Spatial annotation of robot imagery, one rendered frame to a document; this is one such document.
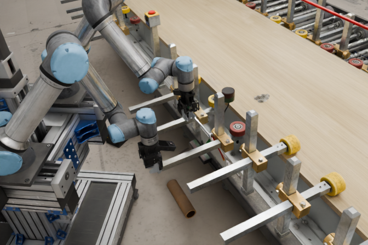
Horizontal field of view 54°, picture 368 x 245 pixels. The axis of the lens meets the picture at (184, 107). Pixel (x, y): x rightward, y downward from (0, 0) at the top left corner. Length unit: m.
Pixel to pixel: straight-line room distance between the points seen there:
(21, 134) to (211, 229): 1.51
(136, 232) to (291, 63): 1.46
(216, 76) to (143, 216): 1.09
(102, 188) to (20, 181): 1.05
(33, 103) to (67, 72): 0.16
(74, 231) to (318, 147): 1.47
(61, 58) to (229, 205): 1.74
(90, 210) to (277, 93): 1.35
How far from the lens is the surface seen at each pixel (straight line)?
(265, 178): 1.91
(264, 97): 1.93
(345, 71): 2.25
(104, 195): 2.45
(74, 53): 1.16
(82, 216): 2.39
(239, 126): 1.74
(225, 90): 1.63
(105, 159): 2.97
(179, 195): 2.52
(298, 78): 2.13
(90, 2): 1.52
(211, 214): 2.52
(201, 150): 1.69
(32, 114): 1.27
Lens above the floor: 2.05
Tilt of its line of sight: 38 degrees down
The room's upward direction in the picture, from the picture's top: 5 degrees counter-clockwise
